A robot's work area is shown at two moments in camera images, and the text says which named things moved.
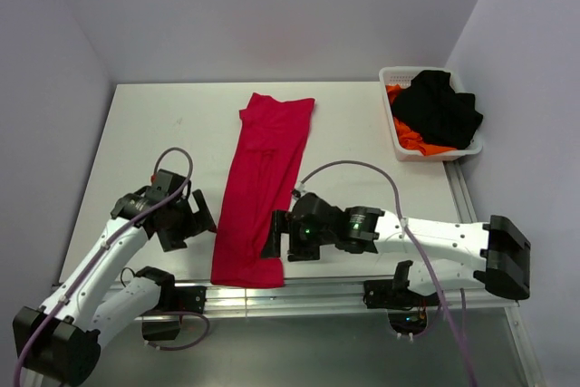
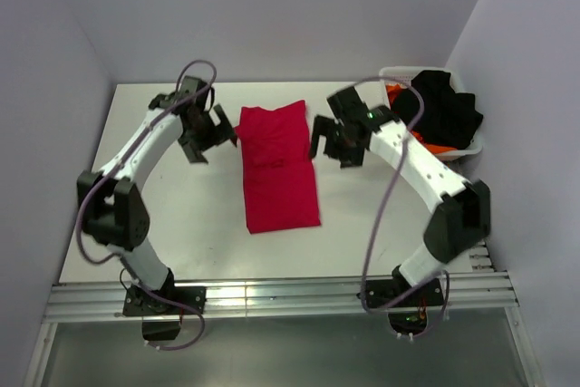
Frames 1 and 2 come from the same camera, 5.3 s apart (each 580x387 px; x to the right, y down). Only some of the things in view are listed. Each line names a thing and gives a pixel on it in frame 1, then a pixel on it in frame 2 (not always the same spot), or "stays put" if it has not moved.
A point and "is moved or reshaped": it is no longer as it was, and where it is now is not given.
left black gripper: x=172 y=240 → x=194 y=149
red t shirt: x=265 y=160 is moved or reshaped
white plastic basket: x=401 y=75 stays put
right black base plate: x=384 y=295 stays put
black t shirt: x=442 y=116 stays put
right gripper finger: x=279 y=223 → x=323 y=126
